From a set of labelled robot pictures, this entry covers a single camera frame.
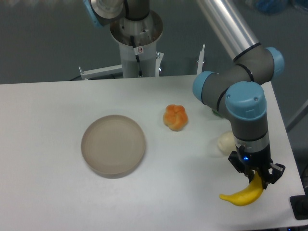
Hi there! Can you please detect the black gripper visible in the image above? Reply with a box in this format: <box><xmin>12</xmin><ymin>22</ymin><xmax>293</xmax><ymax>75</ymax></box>
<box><xmin>228</xmin><ymin>143</ymin><xmax>285</xmax><ymax>190</ymax></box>

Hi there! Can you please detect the yellow toy banana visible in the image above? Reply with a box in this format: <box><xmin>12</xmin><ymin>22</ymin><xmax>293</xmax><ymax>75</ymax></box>
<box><xmin>219</xmin><ymin>171</ymin><xmax>264</xmax><ymax>206</ymax></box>

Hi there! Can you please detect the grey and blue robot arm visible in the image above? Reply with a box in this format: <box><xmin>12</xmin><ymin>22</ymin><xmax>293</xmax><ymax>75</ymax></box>
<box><xmin>84</xmin><ymin>0</ymin><xmax>285</xmax><ymax>188</ymax></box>

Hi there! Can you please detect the beige round plate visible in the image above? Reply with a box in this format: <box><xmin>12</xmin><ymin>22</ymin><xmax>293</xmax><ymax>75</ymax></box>
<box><xmin>81</xmin><ymin>115</ymin><xmax>146</xmax><ymax>179</ymax></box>

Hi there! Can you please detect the white toy garlic bulb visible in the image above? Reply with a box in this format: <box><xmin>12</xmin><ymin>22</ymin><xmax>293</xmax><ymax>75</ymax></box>
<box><xmin>217</xmin><ymin>131</ymin><xmax>236</xmax><ymax>155</ymax></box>

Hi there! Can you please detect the black device at table edge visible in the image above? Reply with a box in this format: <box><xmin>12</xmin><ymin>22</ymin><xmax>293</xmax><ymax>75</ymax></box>
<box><xmin>289</xmin><ymin>195</ymin><xmax>308</xmax><ymax>220</ymax></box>

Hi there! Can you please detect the green toy bell pepper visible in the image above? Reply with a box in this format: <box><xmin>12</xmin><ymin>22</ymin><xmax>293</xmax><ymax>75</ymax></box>
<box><xmin>212</xmin><ymin>109</ymin><xmax>224</xmax><ymax>118</ymax></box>

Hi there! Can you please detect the grey table leg strut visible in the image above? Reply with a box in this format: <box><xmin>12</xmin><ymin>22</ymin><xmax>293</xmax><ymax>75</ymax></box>
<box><xmin>285</xmin><ymin>100</ymin><xmax>308</xmax><ymax>132</ymax></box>

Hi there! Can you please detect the orange toy bread roll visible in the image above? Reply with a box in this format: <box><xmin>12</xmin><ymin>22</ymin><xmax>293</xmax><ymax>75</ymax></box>
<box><xmin>163</xmin><ymin>104</ymin><xmax>188</xmax><ymax>131</ymax></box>

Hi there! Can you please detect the blue bag in background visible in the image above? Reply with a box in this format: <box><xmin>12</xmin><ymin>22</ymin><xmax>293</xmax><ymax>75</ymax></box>
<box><xmin>253</xmin><ymin>0</ymin><xmax>289</xmax><ymax>15</ymax></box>

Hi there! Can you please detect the white metal bracket right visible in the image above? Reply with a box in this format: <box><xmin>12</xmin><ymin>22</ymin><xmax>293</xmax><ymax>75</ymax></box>
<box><xmin>196</xmin><ymin>44</ymin><xmax>205</xmax><ymax>75</ymax></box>

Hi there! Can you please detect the white metal bracket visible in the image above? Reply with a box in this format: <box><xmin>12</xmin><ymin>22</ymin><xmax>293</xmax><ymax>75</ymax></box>
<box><xmin>78</xmin><ymin>64</ymin><xmax>122</xmax><ymax>80</ymax></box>
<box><xmin>196</xmin><ymin>44</ymin><xmax>205</xmax><ymax>75</ymax></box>

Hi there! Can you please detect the white metal bracket left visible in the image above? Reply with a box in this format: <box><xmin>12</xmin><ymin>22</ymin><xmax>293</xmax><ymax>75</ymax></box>
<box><xmin>78</xmin><ymin>64</ymin><xmax>122</xmax><ymax>80</ymax></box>

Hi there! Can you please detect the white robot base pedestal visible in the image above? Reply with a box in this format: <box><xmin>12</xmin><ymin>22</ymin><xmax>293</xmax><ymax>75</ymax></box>
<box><xmin>110</xmin><ymin>11</ymin><xmax>163</xmax><ymax>78</ymax></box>

